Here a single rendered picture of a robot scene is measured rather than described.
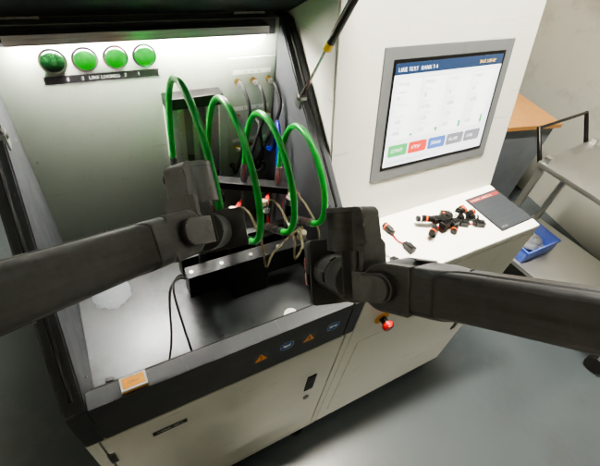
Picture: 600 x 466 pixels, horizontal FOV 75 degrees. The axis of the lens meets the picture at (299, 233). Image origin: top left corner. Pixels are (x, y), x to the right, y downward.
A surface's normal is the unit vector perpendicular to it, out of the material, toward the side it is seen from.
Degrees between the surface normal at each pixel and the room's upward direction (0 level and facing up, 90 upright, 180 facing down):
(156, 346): 0
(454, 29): 76
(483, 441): 0
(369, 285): 69
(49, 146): 90
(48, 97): 90
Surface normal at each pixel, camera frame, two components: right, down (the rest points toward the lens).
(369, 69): 0.48, 0.48
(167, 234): 0.88, -0.25
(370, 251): 0.70, -0.01
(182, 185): -0.40, 0.03
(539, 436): 0.13, -0.70
